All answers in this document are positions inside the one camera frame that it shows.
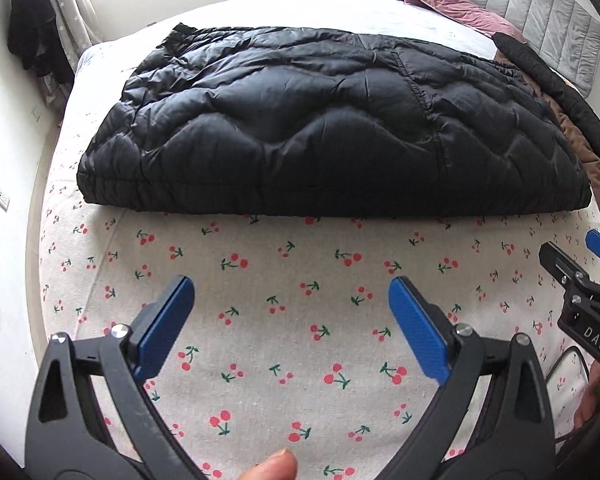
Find dotted white curtain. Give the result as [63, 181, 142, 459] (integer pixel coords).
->
[35, 0, 104, 47]

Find person's right hand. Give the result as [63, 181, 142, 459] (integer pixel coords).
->
[572, 360, 600, 432]

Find cherry print bed sheet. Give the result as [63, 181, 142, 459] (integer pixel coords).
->
[37, 110, 600, 480]

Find pink velvet pillow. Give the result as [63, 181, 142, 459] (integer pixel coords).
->
[395, 0, 531, 44]

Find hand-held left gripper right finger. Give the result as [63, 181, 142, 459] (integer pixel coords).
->
[387, 275, 556, 480]

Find white bed sheet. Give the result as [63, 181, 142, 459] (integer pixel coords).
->
[74, 0, 499, 68]

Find black puffer jacket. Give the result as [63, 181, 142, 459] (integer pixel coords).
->
[76, 22, 593, 218]

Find brown garment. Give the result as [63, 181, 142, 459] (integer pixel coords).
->
[495, 50, 600, 222]

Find black quilted coat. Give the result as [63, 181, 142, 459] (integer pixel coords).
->
[492, 32, 600, 184]

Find dark hanging clothes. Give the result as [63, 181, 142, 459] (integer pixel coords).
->
[7, 0, 76, 107]

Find person's left hand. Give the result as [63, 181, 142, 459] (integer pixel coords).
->
[235, 448, 299, 480]

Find grey padded headboard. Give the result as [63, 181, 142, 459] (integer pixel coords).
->
[424, 0, 600, 99]

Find black cable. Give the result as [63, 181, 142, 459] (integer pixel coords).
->
[544, 345, 592, 447]

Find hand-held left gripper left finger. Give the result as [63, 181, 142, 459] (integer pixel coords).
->
[24, 275, 211, 480]

